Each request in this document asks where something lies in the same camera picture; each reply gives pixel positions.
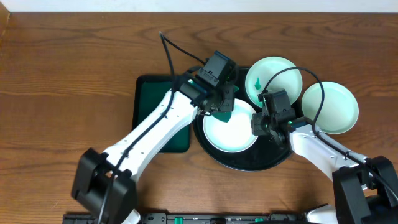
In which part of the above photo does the green scrubbing sponge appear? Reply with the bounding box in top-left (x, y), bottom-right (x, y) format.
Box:
top-left (211, 84), bottom-right (239, 123)

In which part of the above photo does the white plate with green stain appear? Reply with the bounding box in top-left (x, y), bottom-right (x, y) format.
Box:
top-left (203, 99), bottom-right (257, 153)

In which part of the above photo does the mint green plate with stain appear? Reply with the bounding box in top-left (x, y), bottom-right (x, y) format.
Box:
top-left (302, 82), bottom-right (359, 134)

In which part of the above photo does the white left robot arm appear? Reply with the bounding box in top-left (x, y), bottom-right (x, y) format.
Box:
top-left (72, 78), bottom-right (236, 223)

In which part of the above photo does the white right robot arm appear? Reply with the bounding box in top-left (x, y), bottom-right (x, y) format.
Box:
top-left (251, 110), bottom-right (397, 223)

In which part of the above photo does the round black serving tray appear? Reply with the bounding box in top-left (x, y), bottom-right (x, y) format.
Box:
top-left (192, 68), bottom-right (292, 172)

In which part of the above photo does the dark green rectangular tray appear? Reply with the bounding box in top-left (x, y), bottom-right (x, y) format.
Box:
top-left (132, 75), bottom-right (190, 153)

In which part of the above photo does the pale green back plate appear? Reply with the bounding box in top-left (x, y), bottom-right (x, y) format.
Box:
top-left (244, 57), bottom-right (303, 108)

